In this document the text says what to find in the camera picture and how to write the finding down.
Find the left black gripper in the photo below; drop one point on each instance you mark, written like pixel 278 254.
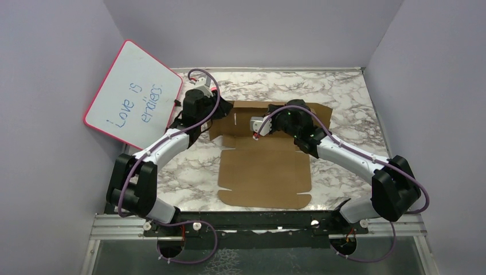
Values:
pixel 223 109

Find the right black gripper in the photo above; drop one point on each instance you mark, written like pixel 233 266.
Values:
pixel 273 117

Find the brown cardboard box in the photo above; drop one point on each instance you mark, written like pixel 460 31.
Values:
pixel 268 173

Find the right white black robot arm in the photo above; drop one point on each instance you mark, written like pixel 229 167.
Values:
pixel 394 188

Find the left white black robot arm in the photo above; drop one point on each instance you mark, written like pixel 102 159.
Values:
pixel 133 184

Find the pink-framed whiteboard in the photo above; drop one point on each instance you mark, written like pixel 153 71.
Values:
pixel 136 98

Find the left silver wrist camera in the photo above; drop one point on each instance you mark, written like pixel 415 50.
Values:
pixel 203 82

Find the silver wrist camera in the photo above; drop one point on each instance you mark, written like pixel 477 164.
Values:
pixel 261 126
pixel 203 82

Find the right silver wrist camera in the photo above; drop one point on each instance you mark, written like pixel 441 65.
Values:
pixel 261 126

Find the aluminium frame rail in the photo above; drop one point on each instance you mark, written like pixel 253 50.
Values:
pixel 190 181

